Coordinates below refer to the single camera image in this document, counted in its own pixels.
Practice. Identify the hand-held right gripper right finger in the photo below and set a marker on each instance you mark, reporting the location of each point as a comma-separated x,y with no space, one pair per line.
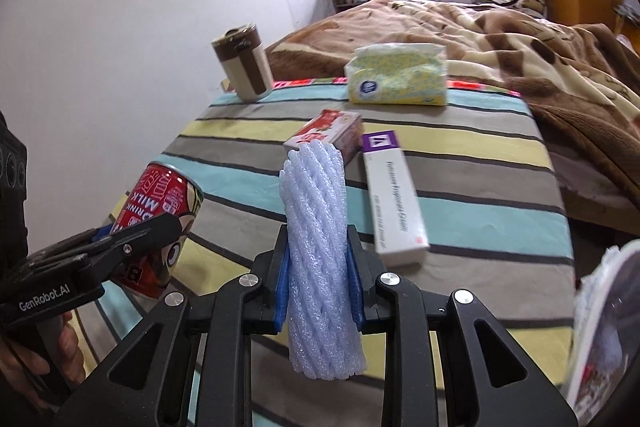
354,292

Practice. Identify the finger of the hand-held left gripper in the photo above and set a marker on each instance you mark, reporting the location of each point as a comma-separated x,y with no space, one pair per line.
65,249
145,239

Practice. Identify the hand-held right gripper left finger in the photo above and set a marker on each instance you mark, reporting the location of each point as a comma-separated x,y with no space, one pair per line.
281,292

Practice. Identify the red printed drink can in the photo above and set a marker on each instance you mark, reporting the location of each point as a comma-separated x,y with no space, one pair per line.
160,202

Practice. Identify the white foam net sleeve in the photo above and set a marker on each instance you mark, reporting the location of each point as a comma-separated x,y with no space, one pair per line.
315,232

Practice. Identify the person's left hand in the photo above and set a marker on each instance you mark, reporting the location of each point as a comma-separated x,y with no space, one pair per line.
74,352

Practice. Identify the long purple and white box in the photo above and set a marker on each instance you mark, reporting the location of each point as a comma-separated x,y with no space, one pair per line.
395,207

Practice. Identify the small red and white box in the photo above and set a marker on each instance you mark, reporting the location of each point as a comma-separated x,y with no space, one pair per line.
335,127

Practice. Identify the striped table cloth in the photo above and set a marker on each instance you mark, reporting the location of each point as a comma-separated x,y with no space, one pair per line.
450,147

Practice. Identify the beige and brown mug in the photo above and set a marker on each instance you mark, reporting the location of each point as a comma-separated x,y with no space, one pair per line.
245,67

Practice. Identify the yellow tissue pack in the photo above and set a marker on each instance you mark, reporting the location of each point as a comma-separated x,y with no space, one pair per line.
395,77

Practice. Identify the brown patterned blanket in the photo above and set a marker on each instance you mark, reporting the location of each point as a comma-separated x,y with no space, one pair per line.
500,47

